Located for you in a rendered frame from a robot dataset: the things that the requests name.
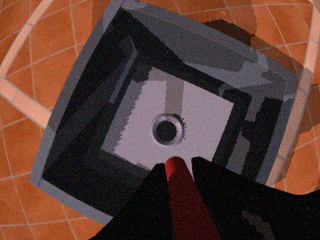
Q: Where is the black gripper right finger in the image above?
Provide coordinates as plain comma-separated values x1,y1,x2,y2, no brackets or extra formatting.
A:
192,157,320,240

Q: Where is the dark grey open box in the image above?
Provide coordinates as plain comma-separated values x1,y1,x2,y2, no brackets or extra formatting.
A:
29,0,299,225

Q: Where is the grey square plate with hole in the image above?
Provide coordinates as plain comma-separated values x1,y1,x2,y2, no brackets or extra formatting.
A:
97,63,233,180

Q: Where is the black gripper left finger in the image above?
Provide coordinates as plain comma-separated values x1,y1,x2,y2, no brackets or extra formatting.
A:
88,163,172,240

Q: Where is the dark red peg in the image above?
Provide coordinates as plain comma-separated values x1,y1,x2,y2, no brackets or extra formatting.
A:
164,156,221,240

